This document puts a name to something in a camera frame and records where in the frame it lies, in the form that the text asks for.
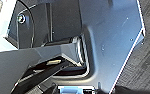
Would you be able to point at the white box with blue middle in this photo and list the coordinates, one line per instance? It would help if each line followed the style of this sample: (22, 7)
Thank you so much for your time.
(76, 90)

